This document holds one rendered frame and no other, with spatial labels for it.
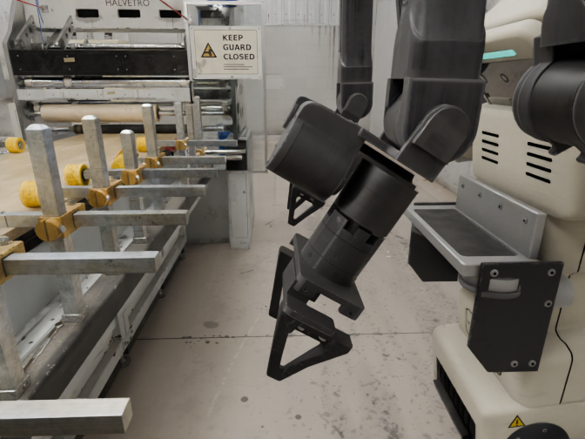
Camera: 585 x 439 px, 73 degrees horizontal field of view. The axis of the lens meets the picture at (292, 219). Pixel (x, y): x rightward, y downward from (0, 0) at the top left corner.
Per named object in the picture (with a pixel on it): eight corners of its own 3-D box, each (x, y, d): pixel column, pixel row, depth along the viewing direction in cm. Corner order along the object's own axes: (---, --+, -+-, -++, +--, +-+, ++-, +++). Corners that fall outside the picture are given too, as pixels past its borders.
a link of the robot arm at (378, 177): (435, 188, 32) (413, 173, 38) (366, 145, 31) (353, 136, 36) (386, 255, 34) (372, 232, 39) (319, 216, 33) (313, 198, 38)
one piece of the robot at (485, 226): (474, 278, 78) (492, 170, 71) (571, 375, 52) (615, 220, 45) (393, 279, 78) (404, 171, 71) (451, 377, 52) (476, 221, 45)
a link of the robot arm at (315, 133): (481, 121, 29) (437, 112, 37) (351, 30, 27) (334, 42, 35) (386, 251, 32) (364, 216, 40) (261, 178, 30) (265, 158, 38)
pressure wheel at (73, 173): (78, 182, 136) (89, 189, 144) (80, 160, 137) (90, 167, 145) (60, 183, 136) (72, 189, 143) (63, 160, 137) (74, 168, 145)
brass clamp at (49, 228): (90, 221, 99) (86, 202, 98) (63, 241, 87) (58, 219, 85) (65, 221, 99) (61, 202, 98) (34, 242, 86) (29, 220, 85)
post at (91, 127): (124, 273, 124) (99, 115, 108) (119, 278, 120) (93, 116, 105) (112, 273, 124) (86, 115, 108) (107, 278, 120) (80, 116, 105)
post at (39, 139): (87, 318, 100) (50, 124, 84) (81, 326, 97) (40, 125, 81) (73, 318, 100) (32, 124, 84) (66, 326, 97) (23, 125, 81)
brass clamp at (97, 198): (125, 195, 123) (124, 178, 121) (108, 207, 110) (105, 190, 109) (105, 195, 123) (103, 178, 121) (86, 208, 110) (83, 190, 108)
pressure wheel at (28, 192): (44, 174, 116) (34, 194, 111) (57, 192, 123) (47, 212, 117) (23, 174, 116) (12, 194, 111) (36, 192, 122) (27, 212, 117)
